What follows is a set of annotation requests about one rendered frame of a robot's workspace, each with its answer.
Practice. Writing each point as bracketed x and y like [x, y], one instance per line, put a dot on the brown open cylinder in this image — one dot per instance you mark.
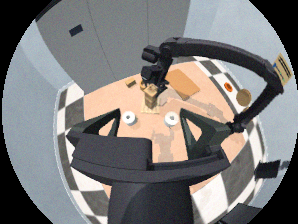
[141, 87]

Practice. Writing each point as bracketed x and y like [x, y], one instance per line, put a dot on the small square wooden pallet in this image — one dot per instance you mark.
[155, 110]

